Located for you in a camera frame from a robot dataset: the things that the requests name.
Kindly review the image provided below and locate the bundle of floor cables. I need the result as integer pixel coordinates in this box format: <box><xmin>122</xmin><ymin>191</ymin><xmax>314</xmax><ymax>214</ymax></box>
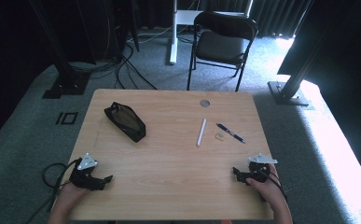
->
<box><xmin>68</xmin><ymin>17</ymin><xmax>198</xmax><ymax>91</ymax></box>

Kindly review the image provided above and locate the person's right hand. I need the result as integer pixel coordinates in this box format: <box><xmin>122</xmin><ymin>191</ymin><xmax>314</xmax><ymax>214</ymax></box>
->
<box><xmin>246</xmin><ymin>163</ymin><xmax>287</xmax><ymax>205</ymax></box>

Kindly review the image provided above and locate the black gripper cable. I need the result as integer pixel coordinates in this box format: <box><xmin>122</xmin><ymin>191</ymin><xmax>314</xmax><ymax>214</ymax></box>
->
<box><xmin>25</xmin><ymin>158</ymin><xmax>83</xmax><ymax>224</ymax></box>
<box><xmin>259</xmin><ymin>169</ymin><xmax>289</xmax><ymax>203</ymax></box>

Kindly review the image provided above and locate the black metal stand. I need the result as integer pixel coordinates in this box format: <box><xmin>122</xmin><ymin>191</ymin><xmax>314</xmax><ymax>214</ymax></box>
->
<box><xmin>267</xmin><ymin>29</ymin><xmax>317</xmax><ymax>107</ymax></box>
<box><xmin>28</xmin><ymin>0</ymin><xmax>92</xmax><ymax>100</ymax></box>

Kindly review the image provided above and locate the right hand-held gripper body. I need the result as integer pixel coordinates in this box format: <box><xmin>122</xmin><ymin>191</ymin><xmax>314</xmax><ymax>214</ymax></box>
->
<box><xmin>245</xmin><ymin>152</ymin><xmax>279</xmax><ymax>185</ymax></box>

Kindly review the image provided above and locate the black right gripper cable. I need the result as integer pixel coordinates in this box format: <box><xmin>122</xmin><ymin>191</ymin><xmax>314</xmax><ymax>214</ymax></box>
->
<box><xmin>259</xmin><ymin>169</ymin><xmax>289</xmax><ymax>203</ymax></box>

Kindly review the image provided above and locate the black folding chair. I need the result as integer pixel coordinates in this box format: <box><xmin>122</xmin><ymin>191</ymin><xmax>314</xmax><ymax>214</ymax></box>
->
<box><xmin>186</xmin><ymin>10</ymin><xmax>259</xmax><ymax>93</ymax></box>

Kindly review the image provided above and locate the black mesh pencil case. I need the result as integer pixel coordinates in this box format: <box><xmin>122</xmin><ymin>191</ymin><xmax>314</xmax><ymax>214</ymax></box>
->
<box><xmin>104</xmin><ymin>101</ymin><xmax>147</xmax><ymax>144</ymax></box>

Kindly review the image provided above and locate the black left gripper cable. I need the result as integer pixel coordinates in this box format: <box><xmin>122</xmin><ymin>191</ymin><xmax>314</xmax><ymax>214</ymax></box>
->
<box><xmin>25</xmin><ymin>158</ymin><xmax>83</xmax><ymax>224</ymax></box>

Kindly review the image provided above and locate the white pen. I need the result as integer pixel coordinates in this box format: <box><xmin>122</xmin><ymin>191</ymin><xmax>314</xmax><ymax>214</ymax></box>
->
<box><xmin>196</xmin><ymin>118</ymin><xmax>207</xmax><ymax>147</ymax></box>

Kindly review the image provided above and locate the person's left hand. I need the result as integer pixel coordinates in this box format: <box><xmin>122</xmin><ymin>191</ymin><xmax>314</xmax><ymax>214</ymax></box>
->
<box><xmin>56</xmin><ymin>181</ymin><xmax>90</xmax><ymax>217</ymax></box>

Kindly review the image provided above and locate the dark pleated curtain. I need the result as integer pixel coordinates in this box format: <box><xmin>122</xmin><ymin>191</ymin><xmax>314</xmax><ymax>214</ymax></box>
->
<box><xmin>196</xmin><ymin>0</ymin><xmax>313</xmax><ymax>39</ymax></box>

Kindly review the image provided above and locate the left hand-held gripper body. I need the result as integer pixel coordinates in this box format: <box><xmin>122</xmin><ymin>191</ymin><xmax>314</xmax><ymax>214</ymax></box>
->
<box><xmin>69</xmin><ymin>152</ymin><xmax>106</xmax><ymax>191</ymax></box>

